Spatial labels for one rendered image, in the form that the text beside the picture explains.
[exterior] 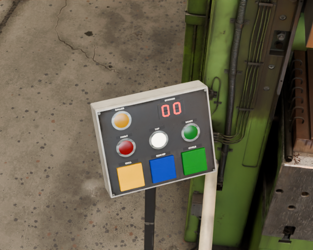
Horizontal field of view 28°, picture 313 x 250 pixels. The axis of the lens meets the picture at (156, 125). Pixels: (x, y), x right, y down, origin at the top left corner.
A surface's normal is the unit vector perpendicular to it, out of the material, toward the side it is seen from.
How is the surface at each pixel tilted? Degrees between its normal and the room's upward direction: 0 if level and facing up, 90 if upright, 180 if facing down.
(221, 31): 90
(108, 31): 0
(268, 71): 90
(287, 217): 90
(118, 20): 0
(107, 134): 60
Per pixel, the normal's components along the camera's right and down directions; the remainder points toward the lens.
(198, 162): 0.28, 0.31
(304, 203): -0.12, 0.75
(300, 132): 0.02, -0.65
